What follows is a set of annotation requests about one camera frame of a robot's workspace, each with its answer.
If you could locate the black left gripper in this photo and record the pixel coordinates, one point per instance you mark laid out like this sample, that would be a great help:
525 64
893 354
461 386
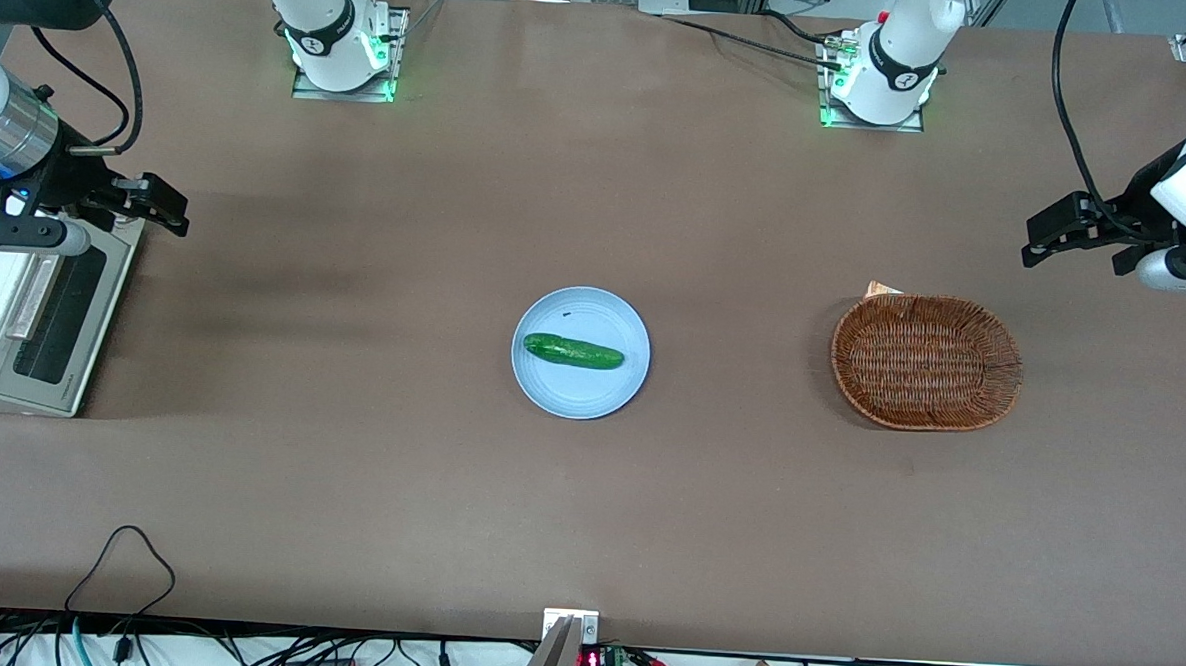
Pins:
1140 200

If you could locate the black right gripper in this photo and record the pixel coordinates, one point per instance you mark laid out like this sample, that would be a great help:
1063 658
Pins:
65 176

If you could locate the silver glass oven door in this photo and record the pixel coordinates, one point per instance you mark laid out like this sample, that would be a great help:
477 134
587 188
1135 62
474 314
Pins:
68 320

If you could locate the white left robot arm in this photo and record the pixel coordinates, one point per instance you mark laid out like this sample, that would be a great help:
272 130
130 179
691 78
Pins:
901 46

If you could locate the brown wicker oval basket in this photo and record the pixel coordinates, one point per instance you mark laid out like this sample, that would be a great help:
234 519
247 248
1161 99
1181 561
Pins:
927 363

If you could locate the orange paper basket tag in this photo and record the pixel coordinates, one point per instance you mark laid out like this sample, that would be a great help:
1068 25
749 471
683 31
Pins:
882 289

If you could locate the green cucumber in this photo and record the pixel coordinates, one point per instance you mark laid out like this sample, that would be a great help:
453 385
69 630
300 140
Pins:
572 351

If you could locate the light blue round plate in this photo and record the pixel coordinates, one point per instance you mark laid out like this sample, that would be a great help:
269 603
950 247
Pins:
576 382

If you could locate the red led display module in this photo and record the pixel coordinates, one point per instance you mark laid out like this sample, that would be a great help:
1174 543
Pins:
594 659

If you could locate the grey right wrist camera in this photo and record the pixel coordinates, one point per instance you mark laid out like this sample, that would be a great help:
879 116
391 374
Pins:
69 238

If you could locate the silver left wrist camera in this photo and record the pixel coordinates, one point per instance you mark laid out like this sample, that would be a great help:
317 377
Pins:
1181 271

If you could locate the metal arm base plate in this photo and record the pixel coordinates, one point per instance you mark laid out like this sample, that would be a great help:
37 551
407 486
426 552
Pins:
397 59
831 108

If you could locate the grey camera mount bar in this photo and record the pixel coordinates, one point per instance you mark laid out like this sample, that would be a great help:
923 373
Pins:
551 661

